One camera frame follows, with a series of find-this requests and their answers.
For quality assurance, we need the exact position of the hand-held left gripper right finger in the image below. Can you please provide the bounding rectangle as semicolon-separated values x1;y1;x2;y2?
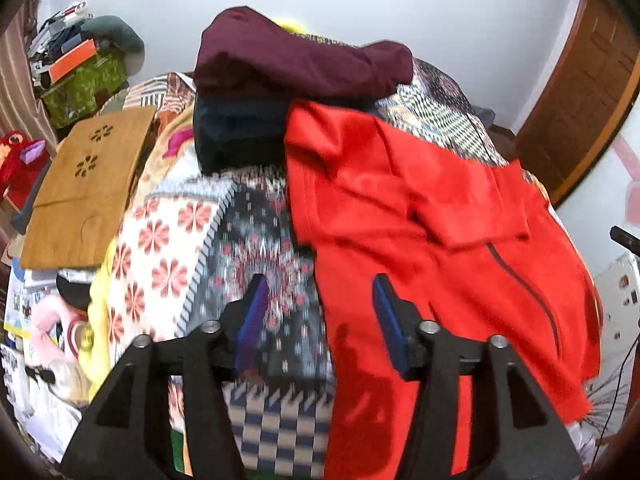
372;273;586;480

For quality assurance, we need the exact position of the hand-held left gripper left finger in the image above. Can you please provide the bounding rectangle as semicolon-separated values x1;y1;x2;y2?
60;273;271;480

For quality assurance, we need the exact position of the red jacket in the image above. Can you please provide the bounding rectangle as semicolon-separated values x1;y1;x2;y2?
284;100;601;480

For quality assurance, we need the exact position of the patterned patchwork quilt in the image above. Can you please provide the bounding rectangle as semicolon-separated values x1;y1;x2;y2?
87;35;556;480

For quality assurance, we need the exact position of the yellow cloth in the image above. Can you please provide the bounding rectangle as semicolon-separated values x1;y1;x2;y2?
87;240;126;401

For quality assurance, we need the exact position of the navy garment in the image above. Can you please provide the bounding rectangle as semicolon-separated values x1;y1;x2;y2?
192;94;296;176

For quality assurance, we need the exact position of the pink plush toy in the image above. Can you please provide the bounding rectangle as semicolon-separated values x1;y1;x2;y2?
30;292;93;361

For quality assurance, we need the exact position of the wooden lap desk board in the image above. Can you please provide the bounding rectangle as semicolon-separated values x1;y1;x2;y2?
19;106;158;271

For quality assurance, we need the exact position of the black bar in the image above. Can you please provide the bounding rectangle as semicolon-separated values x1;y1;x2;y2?
609;226;640;256

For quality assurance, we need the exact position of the maroon garment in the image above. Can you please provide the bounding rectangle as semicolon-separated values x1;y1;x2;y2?
192;6;415;101

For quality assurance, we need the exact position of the red plush toy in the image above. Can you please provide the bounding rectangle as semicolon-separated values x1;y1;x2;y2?
0;131;51;211

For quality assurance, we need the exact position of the green printed box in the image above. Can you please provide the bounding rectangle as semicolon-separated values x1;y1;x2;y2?
40;50;128;128

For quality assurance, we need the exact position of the yellow plush item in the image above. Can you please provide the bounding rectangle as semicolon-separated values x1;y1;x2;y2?
272;16;311;36

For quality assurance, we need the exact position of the brown wooden door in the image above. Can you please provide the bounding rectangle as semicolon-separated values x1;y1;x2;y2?
515;0;640;206

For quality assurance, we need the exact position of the grey-green cushion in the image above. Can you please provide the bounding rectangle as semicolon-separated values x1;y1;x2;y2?
82;15;146;73

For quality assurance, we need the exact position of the orange box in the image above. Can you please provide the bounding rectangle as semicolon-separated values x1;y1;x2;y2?
49;39;98;83

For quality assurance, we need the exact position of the striped curtain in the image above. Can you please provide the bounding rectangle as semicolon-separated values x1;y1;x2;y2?
0;5;58;161

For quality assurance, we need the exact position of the black cable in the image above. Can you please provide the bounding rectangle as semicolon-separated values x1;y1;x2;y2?
590;330;640;466

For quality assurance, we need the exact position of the pink wall sticker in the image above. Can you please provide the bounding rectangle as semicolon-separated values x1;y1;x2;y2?
612;137;640;181

